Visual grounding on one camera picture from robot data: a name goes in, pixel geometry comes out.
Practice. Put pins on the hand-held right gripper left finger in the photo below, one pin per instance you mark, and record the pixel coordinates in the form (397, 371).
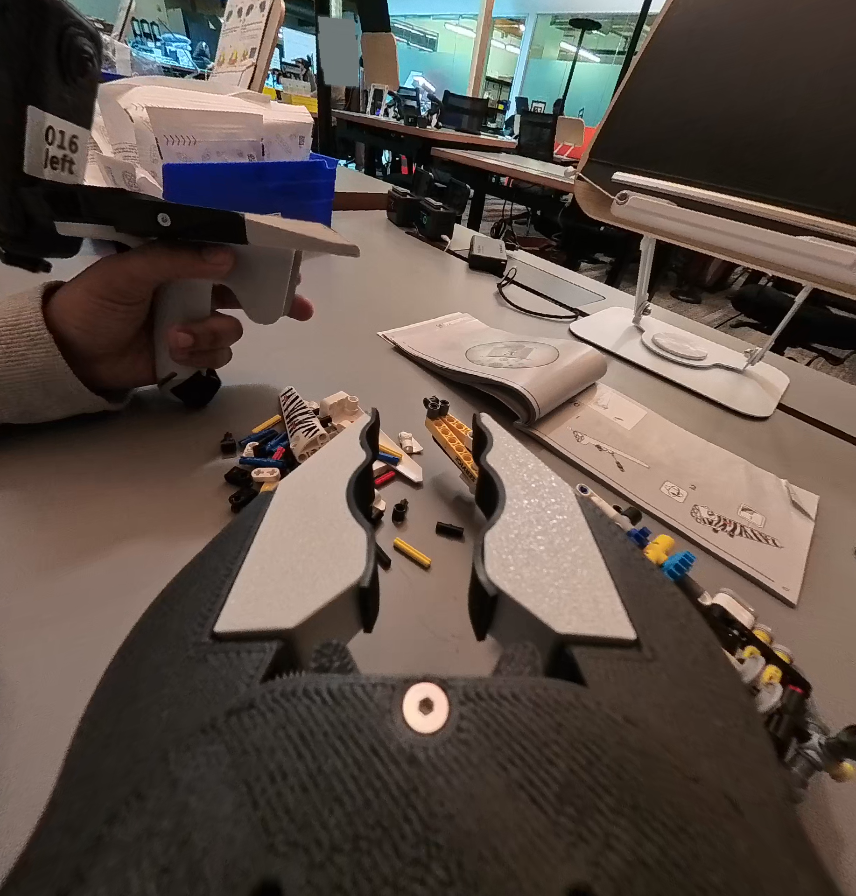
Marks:
(302, 560)

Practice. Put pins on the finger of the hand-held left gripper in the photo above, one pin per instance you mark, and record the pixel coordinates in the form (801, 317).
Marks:
(288, 234)

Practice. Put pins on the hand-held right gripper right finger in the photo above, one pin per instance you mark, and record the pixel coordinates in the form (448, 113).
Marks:
(554, 567)

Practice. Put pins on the heap of mixed lego pieces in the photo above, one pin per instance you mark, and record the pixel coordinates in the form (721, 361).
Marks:
(267, 455)

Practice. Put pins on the zebra striped lego panel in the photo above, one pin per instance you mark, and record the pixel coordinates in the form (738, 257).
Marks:
(298, 420)

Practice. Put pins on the partly built lego model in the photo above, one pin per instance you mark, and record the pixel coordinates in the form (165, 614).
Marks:
(456, 434)

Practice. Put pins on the lego instruction booklet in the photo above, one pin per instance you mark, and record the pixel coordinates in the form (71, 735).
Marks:
(526, 364)

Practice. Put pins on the person's left hand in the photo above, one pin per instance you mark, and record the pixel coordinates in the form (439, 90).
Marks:
(106, 315)

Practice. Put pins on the black battery charger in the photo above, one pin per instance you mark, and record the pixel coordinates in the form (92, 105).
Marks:
(435, 213)
(400, 206)

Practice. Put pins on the small black propped board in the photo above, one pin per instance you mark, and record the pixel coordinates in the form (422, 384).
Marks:
(380, 59)

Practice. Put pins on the black power adapter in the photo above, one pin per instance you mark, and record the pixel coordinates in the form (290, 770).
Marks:
(487, 253)

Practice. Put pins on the propped board with printed sheet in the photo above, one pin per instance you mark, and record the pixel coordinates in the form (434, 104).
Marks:
(249, 35)

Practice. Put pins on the white folding stand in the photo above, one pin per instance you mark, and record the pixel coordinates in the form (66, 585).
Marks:
(680, 350)

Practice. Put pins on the black disc-topped pole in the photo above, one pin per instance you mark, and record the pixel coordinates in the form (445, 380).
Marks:
(582, 42)

